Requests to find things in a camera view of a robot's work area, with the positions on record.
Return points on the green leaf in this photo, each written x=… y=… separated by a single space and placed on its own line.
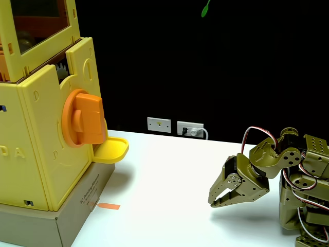
x=204 y=11

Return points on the translucent capsule ball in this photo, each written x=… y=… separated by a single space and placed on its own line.
x=24 y=39

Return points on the clear tape strip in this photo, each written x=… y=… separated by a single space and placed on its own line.
x=93 y=204

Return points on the yellow dispensing tray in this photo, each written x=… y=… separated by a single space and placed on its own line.
x=113 y=151

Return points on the yellow toy vending machine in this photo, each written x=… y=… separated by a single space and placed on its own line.
x=38 y=144

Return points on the white wall outlet with plugs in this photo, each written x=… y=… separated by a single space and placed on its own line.
x=180 y=124

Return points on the orange round turning knob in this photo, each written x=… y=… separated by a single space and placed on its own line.
x=88 y=121

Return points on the white plastic gear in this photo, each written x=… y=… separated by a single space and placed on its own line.
x=61 y=72

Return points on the black plug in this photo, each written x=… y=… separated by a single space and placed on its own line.
x=184 y=131

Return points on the orange tape arrow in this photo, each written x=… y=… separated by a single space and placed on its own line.
x=109 y=206

